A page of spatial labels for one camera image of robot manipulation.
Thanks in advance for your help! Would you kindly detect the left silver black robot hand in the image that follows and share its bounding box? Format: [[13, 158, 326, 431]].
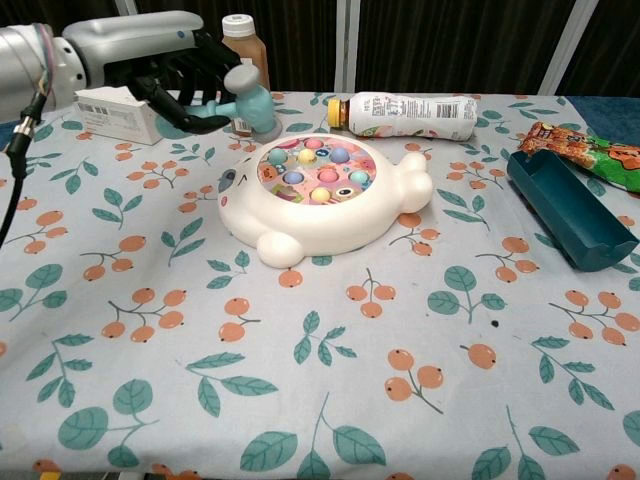
[[62, 10, 246, 135]]

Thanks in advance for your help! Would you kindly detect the light blue toy hammer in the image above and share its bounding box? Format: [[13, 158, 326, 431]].
[[187, 64, 282, 139]]

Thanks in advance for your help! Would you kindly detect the white whack-a-mole game toy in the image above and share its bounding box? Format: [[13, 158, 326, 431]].
[[217, 134, 434, 269]]

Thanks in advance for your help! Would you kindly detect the white cardboard box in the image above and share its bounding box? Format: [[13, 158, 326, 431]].
[[73, 85, 164, 147]]

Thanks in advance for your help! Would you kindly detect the dark pleated curtain panel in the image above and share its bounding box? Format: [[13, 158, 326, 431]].
[[0, 0, 119, 39], [355, 0, 572, 96], [127, 0, 347, 94], [592, 0, 640, 97]]

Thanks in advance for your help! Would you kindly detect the brown juice bottle white cap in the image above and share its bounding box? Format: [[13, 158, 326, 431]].
[[220, 13, 272, 137]]

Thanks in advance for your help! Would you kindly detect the white-labelled drink bottle yellow cap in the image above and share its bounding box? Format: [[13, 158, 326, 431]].
[[327, 91, 479, 141]]

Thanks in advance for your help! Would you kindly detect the floral printed tablecloth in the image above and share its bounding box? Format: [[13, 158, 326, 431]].
[[0, 89, 640, 480]]

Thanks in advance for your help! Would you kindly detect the teal plastic tray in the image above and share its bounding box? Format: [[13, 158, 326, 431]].
[[506, 148, 640, 273]]

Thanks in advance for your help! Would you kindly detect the orange green snack packet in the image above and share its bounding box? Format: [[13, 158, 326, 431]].
[[517, 121, 640, 195]]

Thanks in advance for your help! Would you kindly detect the dark blue table cover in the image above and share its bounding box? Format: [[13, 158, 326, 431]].
[[564, 93, 640, 147]]

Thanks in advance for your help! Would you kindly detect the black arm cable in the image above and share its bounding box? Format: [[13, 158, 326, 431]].
[[0, 74, 54, 247]]

